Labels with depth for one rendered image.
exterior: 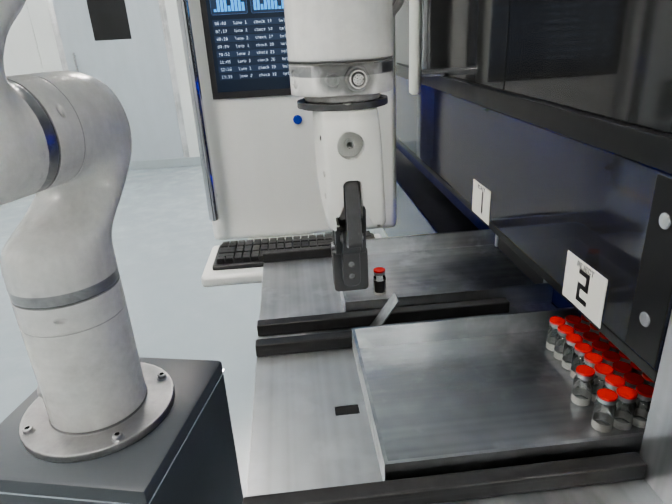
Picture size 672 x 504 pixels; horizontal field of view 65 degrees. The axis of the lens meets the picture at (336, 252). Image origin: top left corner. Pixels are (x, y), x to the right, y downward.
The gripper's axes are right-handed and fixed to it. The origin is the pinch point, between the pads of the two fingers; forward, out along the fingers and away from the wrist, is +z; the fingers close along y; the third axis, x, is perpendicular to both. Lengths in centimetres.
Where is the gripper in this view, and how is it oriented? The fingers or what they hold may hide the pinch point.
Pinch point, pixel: (350, 267)
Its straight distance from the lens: 49.6
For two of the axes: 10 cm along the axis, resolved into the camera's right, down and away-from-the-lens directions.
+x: -9.9, 0.8, -0.7
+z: 0.5, 9.2, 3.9
